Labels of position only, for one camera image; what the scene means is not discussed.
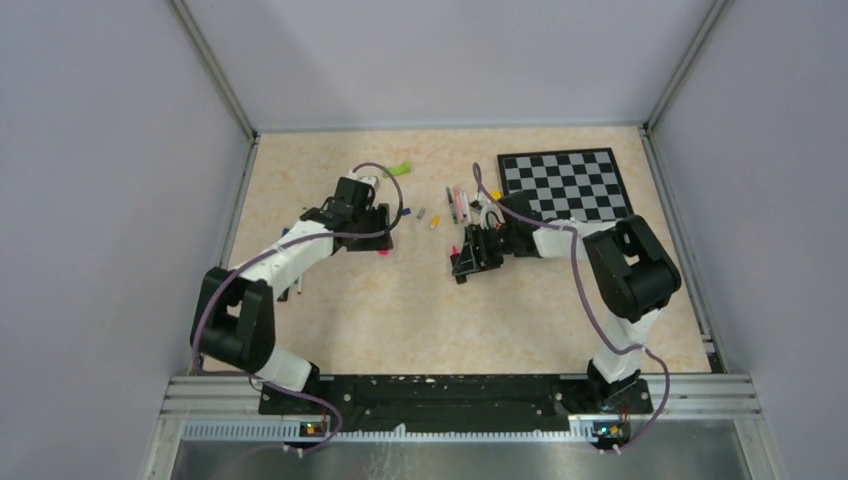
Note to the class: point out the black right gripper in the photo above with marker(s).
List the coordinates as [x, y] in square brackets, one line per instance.
[474, 255]

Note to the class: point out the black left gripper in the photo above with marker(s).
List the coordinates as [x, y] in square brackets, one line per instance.
[377, 242]

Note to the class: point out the pink black highlighter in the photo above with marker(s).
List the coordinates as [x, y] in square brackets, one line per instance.
[456, 263]

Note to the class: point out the green thin pen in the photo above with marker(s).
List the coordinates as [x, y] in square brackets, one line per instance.
[451, 205]

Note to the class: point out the pink translucent pen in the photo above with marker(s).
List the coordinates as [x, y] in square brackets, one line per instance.
[458, 204]

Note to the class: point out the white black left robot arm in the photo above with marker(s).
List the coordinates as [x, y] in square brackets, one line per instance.
[235, 316]

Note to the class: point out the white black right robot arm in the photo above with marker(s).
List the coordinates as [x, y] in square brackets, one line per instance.
[634, 274]

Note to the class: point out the green block right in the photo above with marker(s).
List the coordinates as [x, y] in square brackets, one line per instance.
[400, 169]

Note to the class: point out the black grey chessboard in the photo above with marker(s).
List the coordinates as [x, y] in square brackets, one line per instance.
[585, 185]

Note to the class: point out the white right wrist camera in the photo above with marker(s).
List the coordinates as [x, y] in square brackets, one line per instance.
[489, 216]

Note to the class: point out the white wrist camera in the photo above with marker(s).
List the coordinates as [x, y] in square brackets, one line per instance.
[372, 180]
[489, 216]

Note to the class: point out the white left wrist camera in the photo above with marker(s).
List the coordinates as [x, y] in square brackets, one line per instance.
[372, 180]

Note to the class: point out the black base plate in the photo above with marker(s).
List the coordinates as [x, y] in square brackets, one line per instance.
[498, 403]

